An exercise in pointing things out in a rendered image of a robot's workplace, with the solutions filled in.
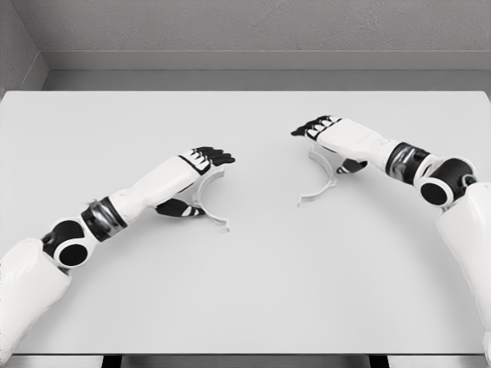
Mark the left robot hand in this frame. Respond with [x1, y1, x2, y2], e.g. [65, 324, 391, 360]
[151, 146, 236, 219]

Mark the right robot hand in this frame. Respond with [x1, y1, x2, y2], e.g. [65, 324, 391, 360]
[290, 114, 381, 176]

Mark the white half-ring pipe clamp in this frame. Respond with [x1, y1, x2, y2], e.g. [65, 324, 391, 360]
[186, 167, 232, 233]
[296, 143, 339, 209]

